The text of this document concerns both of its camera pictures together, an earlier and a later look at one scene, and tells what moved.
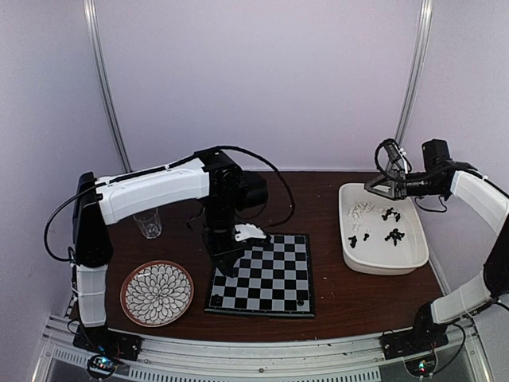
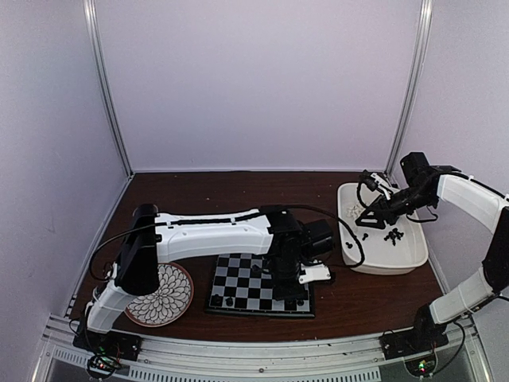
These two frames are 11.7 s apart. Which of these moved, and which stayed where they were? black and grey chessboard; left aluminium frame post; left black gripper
Moved: left black gripper
Stayed: left aluminium frame post; black and grey chessboard
